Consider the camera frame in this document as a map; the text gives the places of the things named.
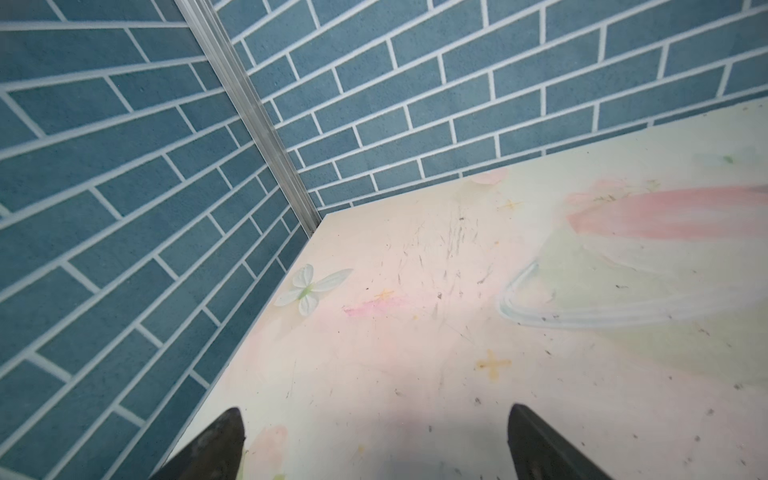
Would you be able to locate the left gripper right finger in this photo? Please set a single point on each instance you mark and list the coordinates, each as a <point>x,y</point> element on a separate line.
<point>538,451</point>

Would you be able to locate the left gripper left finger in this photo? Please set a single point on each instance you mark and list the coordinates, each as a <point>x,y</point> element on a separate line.
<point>215,453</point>

